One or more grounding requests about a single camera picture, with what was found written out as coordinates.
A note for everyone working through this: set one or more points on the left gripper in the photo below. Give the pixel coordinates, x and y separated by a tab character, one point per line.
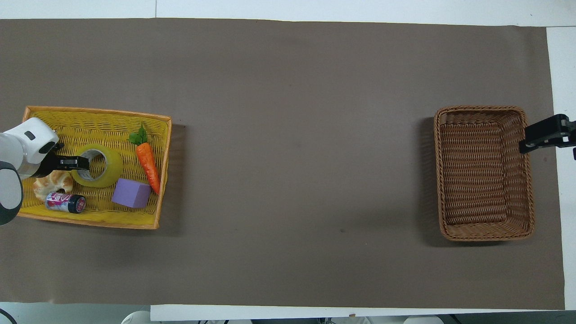
50	164

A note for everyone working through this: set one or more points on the yellow tape roll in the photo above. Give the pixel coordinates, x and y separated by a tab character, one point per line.
114	168

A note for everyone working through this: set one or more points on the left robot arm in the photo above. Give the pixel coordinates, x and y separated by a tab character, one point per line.
27	146

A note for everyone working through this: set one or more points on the yellow woven basket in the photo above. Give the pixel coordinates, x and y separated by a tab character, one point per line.
90	126

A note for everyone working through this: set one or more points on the brown wicker basket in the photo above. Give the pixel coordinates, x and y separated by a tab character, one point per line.
477	180

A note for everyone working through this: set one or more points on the braided bread roll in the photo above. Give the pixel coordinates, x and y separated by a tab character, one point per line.
53	183

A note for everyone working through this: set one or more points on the small pink printed can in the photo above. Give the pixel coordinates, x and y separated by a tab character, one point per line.
65	202

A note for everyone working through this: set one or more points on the purple foam block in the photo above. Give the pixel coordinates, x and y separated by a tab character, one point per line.
131	193

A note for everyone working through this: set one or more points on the orange toy carrot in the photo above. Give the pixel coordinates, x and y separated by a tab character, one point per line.
147	162

